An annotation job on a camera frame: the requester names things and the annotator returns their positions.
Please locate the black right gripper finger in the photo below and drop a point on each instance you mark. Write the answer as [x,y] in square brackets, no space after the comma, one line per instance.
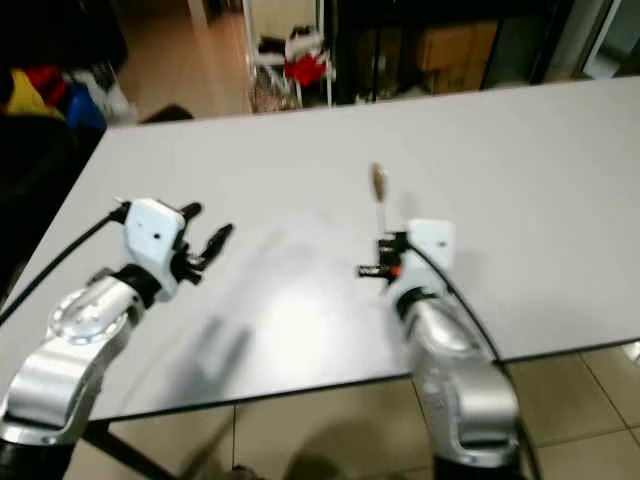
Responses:
[368,270]

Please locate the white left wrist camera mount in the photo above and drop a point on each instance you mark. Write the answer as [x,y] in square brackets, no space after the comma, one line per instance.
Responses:
[155,235]

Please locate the blue bag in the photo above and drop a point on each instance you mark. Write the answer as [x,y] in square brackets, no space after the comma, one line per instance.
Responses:
[85,105]

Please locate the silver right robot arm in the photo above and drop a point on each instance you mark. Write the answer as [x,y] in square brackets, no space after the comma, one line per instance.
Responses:
[460,380]

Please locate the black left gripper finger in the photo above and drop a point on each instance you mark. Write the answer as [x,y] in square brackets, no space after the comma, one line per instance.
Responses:
[219,242]
[192,210]

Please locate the black table leg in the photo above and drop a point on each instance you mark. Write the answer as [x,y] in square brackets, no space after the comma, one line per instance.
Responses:
[120,452]

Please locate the yellow and red bag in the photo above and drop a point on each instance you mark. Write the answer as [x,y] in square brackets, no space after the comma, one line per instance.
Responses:
[32,92]

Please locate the red cloth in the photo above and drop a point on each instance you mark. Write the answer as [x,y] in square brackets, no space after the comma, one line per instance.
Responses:
[305,68]

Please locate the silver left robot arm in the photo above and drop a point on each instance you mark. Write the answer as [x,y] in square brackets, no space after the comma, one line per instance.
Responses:
[70,350]

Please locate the brown cardboard box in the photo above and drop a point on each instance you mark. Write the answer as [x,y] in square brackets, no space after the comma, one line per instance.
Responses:
[455,52]

